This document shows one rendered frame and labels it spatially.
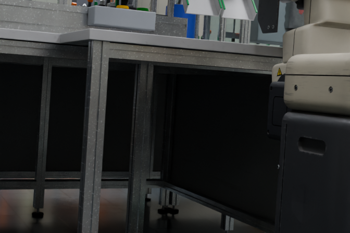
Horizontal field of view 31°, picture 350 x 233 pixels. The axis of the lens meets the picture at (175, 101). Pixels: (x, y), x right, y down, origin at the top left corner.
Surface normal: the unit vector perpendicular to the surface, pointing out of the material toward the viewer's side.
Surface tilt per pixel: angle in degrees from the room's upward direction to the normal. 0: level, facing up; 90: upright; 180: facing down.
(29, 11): 90
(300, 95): 90
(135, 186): 90
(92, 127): 90
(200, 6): 45
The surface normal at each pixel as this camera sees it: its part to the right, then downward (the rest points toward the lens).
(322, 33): 0.41, -0.09
